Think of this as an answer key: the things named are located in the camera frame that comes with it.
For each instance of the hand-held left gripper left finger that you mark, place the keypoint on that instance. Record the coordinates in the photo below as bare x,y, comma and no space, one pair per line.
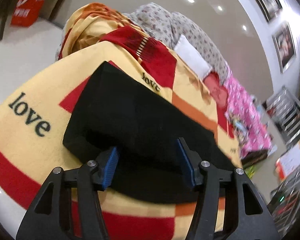
110,165

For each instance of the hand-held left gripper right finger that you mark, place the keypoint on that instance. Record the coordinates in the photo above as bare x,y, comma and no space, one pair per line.
186,162

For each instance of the black pants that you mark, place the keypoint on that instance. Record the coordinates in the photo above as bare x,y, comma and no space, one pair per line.
140,120

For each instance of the pink printed quilt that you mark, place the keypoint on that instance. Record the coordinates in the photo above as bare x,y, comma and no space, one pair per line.
247,120

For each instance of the red heart cushion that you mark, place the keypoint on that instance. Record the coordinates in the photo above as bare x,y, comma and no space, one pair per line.
216,90

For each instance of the printed red yellow blanket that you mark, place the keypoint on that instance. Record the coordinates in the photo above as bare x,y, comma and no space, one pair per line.
27,142

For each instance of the white pillow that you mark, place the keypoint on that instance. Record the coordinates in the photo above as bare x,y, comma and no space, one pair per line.
190,55

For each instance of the stainless steel railing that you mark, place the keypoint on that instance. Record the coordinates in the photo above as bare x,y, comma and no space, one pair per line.
287,115

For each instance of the grey floral quilt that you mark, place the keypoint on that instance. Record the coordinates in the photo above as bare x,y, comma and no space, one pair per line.
170,27

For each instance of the red shopping bag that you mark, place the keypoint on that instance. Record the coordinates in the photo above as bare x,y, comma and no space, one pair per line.
27,11

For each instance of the dark wooden table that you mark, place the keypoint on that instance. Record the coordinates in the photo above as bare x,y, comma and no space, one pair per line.
17,10

